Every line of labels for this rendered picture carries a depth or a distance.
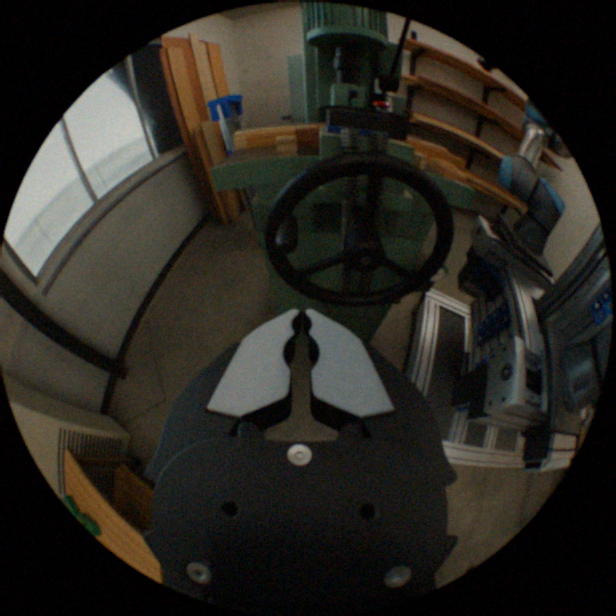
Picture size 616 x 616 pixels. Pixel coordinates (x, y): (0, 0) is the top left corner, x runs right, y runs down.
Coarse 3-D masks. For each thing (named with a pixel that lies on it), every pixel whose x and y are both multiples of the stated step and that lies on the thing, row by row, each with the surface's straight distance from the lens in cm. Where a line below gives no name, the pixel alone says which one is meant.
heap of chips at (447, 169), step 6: (426, 162) 59; (432, 162) 57; (438, 162) 56; (444, 162) 56; (438, 168) 54; (444, 168) 53; (450, 168) 54; (456, 168) 56; (444, 174) 52; (450, 174) 52; (456, 174) 53; (462, 174) 56; (456, 180) 53; (462, 180) 54
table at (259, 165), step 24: (216, 168) 46; (240, 168) 44; (264, 168) 43; (288, 168) 42; (432, 168) 54; (312, 192) 33; (336, 192) 33; (360, 192) 34; (408, 192) 39; (456, 192) 52
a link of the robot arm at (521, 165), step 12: (528, 120) 113; (528, 132) 106; (540, 132) 108; (552, 132) 113; (528, 144) 96; (540, 144) 103; (504, 156) 83; (516, 156) 86; (528, 156) 90; (504, 168) 79; (516, 168) 80; (528, 168) 83; (504, 180) 80; (516, 180) 78; (528, 180) 79; (516, 192) 80; (528, 192) 78
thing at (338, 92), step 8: (336, 88) 52; (344, 88) 52; (352, 88) 52; (360, 88) 53; (336, 96) 52; (344, 96) 52; (360, 96) 52; (336, 104) 52; (344, 104) 52; (352, 104) 52; (360, 104) 52
